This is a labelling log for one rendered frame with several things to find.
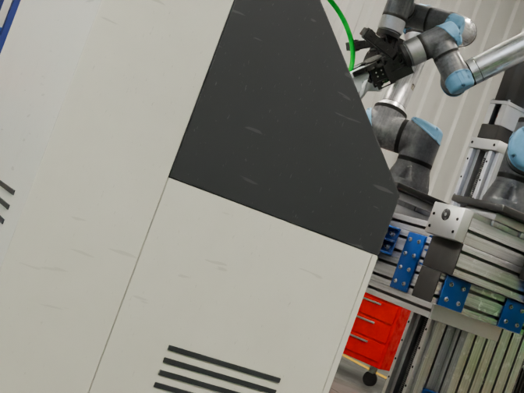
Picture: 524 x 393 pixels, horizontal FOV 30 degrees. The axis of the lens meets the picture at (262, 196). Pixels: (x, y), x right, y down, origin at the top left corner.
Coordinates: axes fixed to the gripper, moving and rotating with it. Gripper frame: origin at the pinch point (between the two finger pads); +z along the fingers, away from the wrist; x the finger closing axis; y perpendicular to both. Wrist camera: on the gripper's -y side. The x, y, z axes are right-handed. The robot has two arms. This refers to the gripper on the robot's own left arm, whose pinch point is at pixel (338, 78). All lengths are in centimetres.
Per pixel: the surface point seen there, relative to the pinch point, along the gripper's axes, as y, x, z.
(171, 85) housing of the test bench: -23, -51, 40
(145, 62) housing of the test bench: -30, -52, 43
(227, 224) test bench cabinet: 11, -51, 42
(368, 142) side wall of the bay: 10.7, -37.7, 3.3
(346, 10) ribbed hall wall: 73, 754, -113
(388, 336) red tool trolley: 236, 342, 2
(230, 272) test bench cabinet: 22, -52, 46
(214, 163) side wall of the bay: -3, -50, 39
